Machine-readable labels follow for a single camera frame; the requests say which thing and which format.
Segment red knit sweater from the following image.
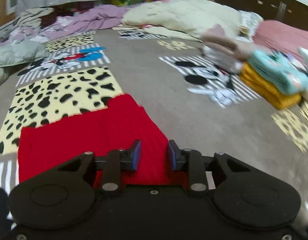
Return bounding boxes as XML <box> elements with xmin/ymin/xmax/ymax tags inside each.
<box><xmin>17</xmin><ymin>94</ymin><xmax>187</xmax><ymax>186</ymax></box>

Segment cartoon patchwork bed cover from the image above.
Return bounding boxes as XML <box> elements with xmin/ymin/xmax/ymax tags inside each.
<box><xmin>0</xmin><ymin>29</ymin><xmax>308</xmax><ymax>233</ymax></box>

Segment pink pillow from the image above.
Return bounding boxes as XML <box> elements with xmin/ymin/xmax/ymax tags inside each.
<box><xmin>253</xmin><ymin>20</ymin><xmax>308</xmax><ymax>64</ymax></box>

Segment yellow folded garment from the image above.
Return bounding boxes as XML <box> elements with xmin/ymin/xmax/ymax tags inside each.
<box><xmin>239</xmin><ymin>62</ymin><xmax>302</xmax><ymax>110</ymax></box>

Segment striped folded cloth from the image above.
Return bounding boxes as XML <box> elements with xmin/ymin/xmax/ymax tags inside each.
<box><xmin>0</xmin><ymin>8</ymin><xmax>54</xmax><ymax>31</ymax></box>

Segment mint folded garment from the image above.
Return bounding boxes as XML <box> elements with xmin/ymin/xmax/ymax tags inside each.
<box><xmin>247</xmin><ymin>50</ymin><xmax>308</xmax><ymax>95</ymax></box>

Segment dark wooden headboard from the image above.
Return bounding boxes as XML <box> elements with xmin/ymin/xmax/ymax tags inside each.
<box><xmin>214</xmin><ymin>0</ymin><xmax>308</xmax><ymax>31</ymax></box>

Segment light grey puffer jacket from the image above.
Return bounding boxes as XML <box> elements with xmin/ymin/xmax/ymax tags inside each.
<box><xmin>0</xmin><ymin>40</ymin><xmax>49</xmax><ymax>85</ymax></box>

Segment purple blanket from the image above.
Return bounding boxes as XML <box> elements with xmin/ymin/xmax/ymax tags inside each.
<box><xmin>0</xmin><ymin>4</ymin><xmax>127</xmax><ymax>46</ymax></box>

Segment beige folded garment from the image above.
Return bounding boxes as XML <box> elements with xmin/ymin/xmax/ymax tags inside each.
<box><xmin>201</xmin><ymin>23</ymin><xmax>270</xmax><ymax>62</ymax></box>

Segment cream fluffy blanket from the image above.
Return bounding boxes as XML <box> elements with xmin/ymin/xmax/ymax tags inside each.
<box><xmin>122</xmin><ymin>0</ymin><xmax>242</xmax><ymax>40</ymax></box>

